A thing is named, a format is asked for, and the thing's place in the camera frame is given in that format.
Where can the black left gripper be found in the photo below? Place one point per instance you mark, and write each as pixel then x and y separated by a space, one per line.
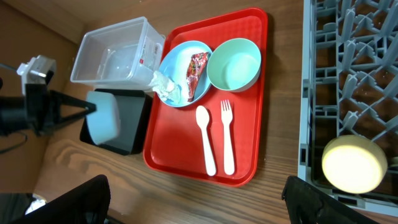
pixel 39 110

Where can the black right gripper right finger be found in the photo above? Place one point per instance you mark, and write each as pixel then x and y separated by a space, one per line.
pixel 308 205

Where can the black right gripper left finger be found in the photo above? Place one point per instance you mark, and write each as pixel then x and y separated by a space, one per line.
pixel 87 203

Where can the small light blue bowl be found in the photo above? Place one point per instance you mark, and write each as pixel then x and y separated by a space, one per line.
pixel 103 124

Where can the yellow plastic cup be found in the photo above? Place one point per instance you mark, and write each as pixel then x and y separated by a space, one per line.
pixel 354 164

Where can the white napkin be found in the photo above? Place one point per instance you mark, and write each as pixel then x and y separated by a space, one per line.
pixel 166 89

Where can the white plastic fork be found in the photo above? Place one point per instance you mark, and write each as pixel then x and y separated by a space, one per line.
pixel 226 118

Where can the white plastic spoon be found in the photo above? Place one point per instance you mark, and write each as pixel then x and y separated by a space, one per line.
pixel 202 119

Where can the red snack wrapper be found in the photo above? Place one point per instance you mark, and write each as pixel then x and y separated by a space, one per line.
pixel 195 69

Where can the mint green bowl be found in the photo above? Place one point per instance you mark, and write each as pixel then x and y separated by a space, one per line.
pixel 234 65

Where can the black food waste tray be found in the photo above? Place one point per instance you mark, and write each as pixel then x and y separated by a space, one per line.
pixel 134 110

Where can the clear plastic waste bin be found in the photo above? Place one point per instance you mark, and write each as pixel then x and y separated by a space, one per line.
pixel 120 56

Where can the grey dishwasher rack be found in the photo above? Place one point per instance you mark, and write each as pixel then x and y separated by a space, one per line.
pixel 349 87

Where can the light blue plate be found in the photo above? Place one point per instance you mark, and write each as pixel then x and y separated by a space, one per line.
pixel 175 65

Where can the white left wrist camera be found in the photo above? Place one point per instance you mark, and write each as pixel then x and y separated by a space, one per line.
pixel 39 70

